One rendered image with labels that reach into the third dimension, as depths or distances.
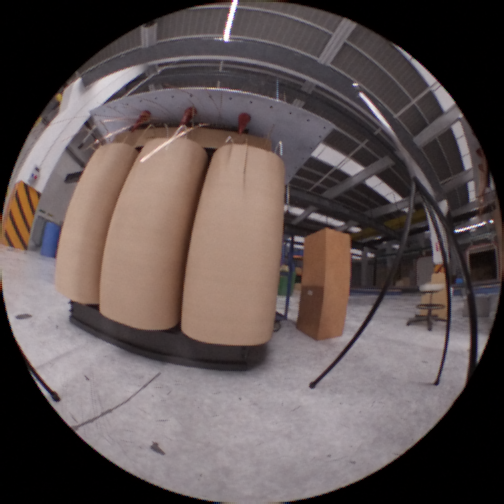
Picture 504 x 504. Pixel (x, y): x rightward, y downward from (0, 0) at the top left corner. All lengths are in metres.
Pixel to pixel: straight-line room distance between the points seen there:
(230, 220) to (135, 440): 0.78
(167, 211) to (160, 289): 0.30
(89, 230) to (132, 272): 0.37
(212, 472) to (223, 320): 0.50
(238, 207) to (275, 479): 0.85
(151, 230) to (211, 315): 0.38
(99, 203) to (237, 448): 1.07
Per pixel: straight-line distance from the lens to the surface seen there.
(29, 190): 5.48
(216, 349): 0.77
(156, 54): 5.04
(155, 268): 0.61
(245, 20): 9.76
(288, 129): 1.08
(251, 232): 0.58
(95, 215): 0.90
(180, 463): 0.50
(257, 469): 0.50
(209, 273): 0.55
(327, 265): 1.27
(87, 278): 0.89
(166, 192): 0.68
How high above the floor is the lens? 0.47
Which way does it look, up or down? 10 degrees up
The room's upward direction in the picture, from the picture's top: 6 degrees clockwise
